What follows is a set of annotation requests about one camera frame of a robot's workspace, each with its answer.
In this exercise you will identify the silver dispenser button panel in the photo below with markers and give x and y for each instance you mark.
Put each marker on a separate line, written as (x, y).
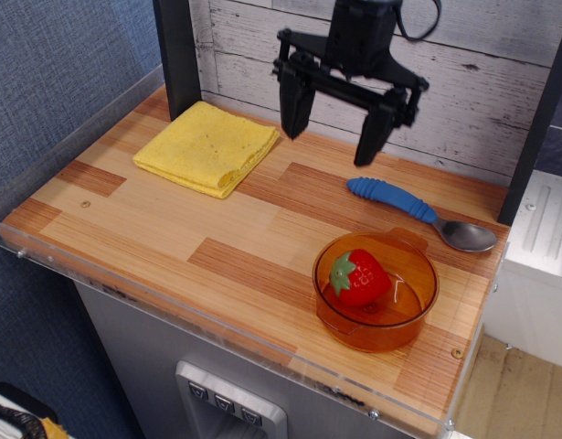
(218, 408)

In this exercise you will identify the yellow folded cloth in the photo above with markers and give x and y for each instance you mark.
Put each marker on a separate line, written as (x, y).
(207, 149)

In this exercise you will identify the red toy strawberry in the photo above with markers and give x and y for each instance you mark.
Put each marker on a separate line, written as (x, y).
(358, 278)

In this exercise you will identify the grey toy fridge cabinet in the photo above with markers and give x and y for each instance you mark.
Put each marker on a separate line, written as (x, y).
(144, 349)

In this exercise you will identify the yellow object bottom left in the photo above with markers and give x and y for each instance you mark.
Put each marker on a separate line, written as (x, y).
(53, 430)

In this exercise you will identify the white toy sink unit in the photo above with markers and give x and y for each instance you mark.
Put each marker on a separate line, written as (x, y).
(524, 308)

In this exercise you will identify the orange transparent plastic pot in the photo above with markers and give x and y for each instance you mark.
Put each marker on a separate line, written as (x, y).
(394, 319)

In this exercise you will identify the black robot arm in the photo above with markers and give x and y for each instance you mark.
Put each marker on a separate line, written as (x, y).
(353, 64)

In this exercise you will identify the dark right frame post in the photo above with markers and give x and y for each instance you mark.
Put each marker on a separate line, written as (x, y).
(544, 114)

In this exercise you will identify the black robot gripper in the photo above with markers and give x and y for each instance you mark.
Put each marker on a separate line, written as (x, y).
(353, 64)

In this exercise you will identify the blue handled metal spoon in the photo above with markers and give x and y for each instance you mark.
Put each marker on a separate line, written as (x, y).
(460, 235)

